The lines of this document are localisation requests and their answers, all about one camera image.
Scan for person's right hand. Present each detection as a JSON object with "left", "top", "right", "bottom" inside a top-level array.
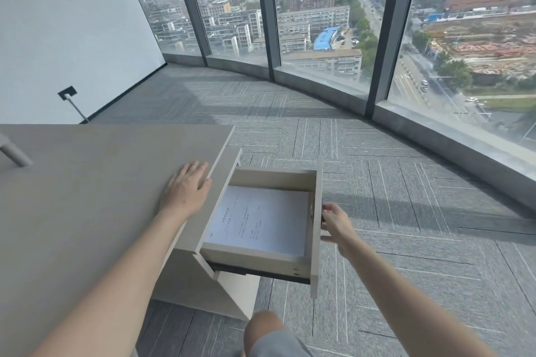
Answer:
[{"left": 321, "top": 203, "right": 358, "bottom": 257}]

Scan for person's left hand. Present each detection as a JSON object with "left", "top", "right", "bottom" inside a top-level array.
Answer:
[{"left": 158, "top": 161, "right": 212, "bottom": 218}]

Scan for beige wooden drawer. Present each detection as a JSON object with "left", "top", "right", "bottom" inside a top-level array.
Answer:
[{"left": 196, "top": 155, "right": 324, "bottom": 300}]

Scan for person's right forearm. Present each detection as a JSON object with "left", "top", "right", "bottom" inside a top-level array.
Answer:
[{"left": 337, "top": 240, "right": 497, "bottom": 357}]

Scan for person's left forearm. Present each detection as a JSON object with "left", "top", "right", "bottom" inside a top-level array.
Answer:
[{"left": 30, "top": 205, "right": 187, "bottom": 357}]

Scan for white printed paper sheet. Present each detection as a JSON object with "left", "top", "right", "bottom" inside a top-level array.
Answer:
[{"left": 204, "top": 185, "right": 310, "bottom": 258}]

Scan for person's bare knee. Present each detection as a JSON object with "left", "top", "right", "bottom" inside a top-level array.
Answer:
[{"left": 244, "top": 310, "right": 289, "bottom": 357}]

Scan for grey shorts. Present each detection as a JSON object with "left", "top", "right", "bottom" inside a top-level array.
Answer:
[{"left": 250, "top": 329, "right": 314, "bottom": 357}]

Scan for beige wooden desk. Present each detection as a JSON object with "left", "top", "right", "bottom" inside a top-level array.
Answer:
[{"left": 0, "top": 123, "right": 261, "bottom": 357}]

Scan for dark grey window mullion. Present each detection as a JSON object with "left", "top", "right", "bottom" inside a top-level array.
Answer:
[
  {"left": 254, "top": 0, "right": 281, "bottom": 80},
  {"left": 169, "top": 0, "right": 211, "bottom": 67},
  {"left": 365, "top": 0, "right": 424, "bottom": 120}
]

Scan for grey cylindrical bar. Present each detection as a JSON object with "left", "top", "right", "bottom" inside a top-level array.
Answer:
[{"left": 0, "top": 132, "right": 34, "bottom": 168}]

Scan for grey cable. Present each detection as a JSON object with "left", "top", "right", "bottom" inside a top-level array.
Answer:
[{"left": 64, "top": 94, "right": 90, "bottom": 124}]

